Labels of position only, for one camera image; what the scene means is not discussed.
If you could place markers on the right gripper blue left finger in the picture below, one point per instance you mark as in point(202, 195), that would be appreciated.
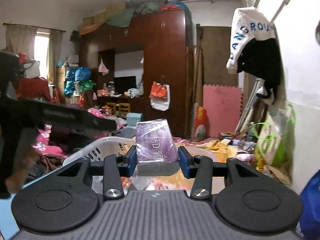
point(129, 162)

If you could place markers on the orange white hanging bag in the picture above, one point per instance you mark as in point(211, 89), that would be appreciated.
point(160, 96)

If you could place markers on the dark red wooden wardrobe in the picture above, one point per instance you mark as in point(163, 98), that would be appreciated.
point(165, 38)

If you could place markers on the white hanging cap bag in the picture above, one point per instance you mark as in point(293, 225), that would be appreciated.
point(254, 50)

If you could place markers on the blue printed shopping bag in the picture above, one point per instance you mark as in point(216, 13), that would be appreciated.
point(309, 223)

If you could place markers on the green white tote bag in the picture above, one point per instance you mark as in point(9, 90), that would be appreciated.
point(276, 136)

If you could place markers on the white window curtain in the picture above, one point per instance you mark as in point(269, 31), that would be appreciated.
point(22, 38)

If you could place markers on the pink foam floor mat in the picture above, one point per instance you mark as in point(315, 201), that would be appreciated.
point(223, 108)

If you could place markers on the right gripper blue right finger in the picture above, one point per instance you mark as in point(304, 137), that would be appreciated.
point(186, 163)

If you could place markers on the yellow blanket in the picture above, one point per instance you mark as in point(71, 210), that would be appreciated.
point(220, 149)

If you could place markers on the purple box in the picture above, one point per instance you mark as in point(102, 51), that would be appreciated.
point(156, 151)

